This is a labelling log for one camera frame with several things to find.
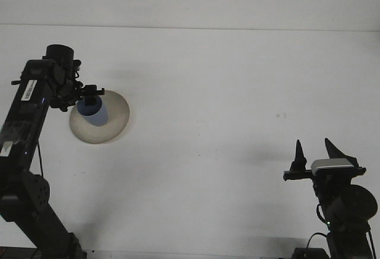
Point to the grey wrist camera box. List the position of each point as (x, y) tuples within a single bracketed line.
[(332, 165)]

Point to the pale round plate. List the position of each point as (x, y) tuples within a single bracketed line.
[(112, 128)]

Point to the pale blue cup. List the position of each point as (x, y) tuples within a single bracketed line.
[(98, 118)]

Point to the dark robot platform edge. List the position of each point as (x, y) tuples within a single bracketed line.
[(15, 254)]

